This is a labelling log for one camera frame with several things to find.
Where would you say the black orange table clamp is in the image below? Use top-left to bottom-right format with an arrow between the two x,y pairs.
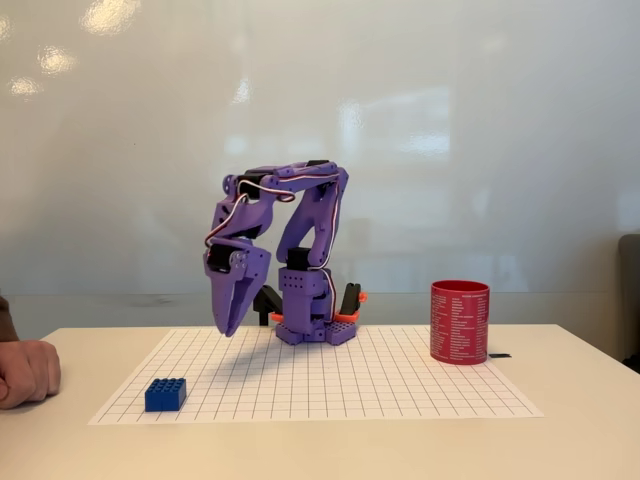
335,282 -> 371,322
252,283 -> 286,327

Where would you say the red cup with white print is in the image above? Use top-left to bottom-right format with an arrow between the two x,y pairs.
430,280 -> 491,368

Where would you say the blue toy brick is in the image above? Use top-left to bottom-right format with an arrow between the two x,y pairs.
144,377 -> 189,413

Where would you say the white grid paper sheet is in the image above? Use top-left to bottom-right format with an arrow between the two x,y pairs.
87,327 -> 546,427

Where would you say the person's bare hand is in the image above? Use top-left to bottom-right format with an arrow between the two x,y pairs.
0,339 -> 63,411

